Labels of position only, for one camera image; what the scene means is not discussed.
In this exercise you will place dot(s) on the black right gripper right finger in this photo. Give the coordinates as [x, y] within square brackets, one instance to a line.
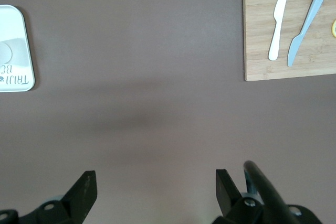
[227, 195]

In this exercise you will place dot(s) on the wooden cutting board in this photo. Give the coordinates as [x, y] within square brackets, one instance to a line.
[262, 24]

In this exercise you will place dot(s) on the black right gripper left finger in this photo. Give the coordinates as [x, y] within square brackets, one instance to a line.
[78, 197]

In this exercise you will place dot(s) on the yellow lemon slice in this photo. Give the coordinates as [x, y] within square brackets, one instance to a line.
[334, 28]

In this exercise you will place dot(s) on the grey plastic knife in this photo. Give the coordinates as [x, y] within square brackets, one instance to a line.
[302, 35]

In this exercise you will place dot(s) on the white plastic knife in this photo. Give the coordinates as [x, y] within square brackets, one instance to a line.
[278, 19]

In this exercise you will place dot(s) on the white plastic cup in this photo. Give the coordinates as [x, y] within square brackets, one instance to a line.
[5, 52]

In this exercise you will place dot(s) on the cream tray with bear print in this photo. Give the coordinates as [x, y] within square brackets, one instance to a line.
[15, 30]

